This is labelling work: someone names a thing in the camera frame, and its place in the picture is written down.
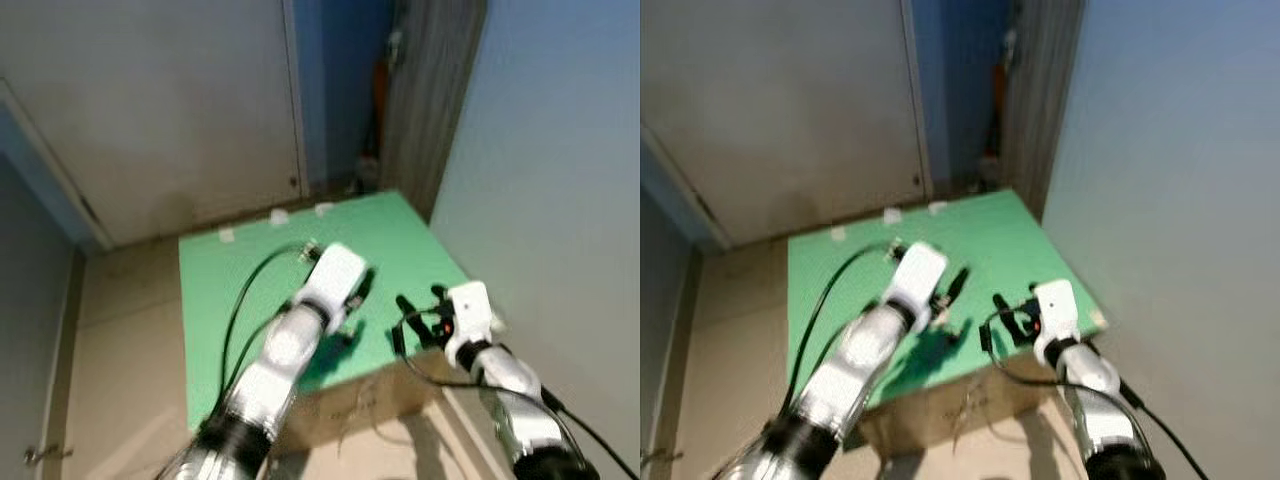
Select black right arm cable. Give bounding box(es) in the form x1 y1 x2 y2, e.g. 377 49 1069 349
393 308 641 480
980 305 1211 480

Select plain grey door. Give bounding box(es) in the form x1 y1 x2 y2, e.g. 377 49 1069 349
0 150 83 480

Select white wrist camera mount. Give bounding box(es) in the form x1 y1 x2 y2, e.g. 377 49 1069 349
885 241 949 319
445 281 498 367
1030 279 1081 366
298 243 368 313

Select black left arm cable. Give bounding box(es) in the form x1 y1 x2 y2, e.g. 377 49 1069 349
218 243 323 421
787 240 906 421

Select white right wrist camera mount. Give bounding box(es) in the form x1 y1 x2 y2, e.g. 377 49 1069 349
1030 279 1081 366
445 281 498 367

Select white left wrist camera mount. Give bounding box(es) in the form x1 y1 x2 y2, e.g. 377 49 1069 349
298 243 368 313
885 241 949 319

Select white door panel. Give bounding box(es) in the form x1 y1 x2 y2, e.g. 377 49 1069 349
640 0 931 249
0 0 309 249

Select grey wood grain door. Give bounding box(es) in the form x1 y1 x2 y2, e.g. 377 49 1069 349
380 0 489 221
1000 0 1088 221

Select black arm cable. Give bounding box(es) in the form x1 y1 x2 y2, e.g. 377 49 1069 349
980 305 1211 480
787 240 906 421
393 308 641 480
218 243 323 421

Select orange handled mop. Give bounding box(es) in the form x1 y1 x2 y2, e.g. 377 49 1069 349
350 55 391 193
968 55 1007 191

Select plain green board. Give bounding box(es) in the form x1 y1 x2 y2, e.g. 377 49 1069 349
787 188 1106 406
178 190 473 433

